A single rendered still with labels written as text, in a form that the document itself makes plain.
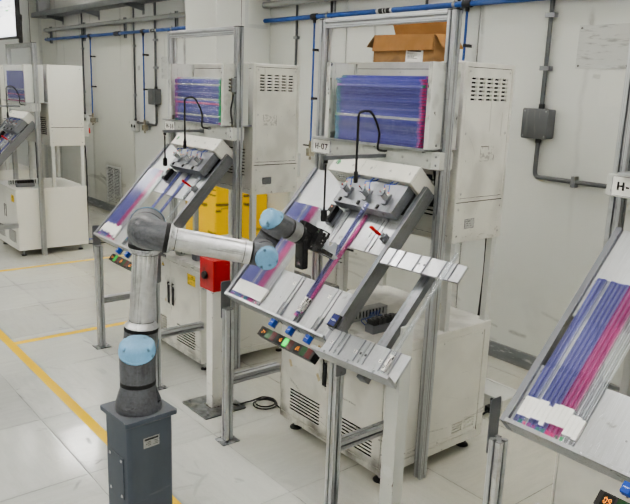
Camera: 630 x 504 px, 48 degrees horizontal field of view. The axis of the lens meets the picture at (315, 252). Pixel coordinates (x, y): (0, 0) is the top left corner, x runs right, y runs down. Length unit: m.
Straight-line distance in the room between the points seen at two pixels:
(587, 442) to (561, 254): 2.32
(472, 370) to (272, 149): 1.68
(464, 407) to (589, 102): 1.78
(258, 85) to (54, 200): 3.43
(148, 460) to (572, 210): 2.68
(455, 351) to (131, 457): 1.44
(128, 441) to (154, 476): 0.18
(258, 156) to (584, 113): 1.77
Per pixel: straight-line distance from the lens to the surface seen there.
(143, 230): 2.25
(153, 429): 2.43
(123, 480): 2.49
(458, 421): 3.30
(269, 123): 4.01
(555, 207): 4.19
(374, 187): 2.83
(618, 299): 2.18
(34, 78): 6.80
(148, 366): 2.36
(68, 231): 7.06
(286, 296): 2.83
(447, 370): 3.11
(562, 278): 4.22
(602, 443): 1.98
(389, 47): 3.36
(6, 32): 7.15
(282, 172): 4.09
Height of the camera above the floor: 1.60
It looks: 13 degrees down
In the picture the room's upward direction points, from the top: 2 degrees clockwise
